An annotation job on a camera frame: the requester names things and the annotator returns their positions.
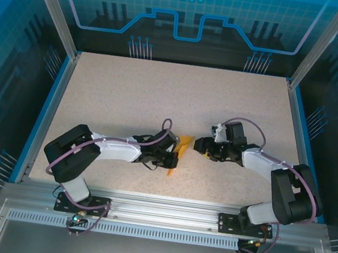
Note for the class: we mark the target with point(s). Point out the orange paper sheet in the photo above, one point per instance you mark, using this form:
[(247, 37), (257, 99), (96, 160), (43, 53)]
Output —
[(185, 144)]

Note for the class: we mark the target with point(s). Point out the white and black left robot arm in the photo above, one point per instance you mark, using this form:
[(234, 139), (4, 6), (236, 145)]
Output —
[(69, 150)]

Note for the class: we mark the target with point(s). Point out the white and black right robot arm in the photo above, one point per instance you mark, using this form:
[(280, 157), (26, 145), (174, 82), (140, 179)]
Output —
[(294, 196)]

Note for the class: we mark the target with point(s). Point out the small connector with LEDs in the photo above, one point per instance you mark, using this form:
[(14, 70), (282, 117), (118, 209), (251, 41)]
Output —
[(77, 219), (255, 243)]

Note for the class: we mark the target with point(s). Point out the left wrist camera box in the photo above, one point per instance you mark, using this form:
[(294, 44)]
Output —
[(177, 140)]

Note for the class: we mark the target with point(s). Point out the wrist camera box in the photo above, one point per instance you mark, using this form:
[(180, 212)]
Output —
[(177, 140), (219, 133)]

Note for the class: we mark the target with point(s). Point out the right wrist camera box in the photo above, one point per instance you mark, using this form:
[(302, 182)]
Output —
[(219, 133)]

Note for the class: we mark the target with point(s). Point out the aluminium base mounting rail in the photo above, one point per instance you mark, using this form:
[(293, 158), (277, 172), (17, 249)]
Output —
[(164, 208)]

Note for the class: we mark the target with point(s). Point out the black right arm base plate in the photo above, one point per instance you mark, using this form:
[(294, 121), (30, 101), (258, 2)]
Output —
[(226, 223)]

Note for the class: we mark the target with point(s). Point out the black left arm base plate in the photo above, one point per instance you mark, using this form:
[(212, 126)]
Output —
[(62, 203)]

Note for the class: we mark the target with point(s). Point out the aluminium frame post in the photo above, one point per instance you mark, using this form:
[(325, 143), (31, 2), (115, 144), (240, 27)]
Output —
[(323, 44), (56, 8)]

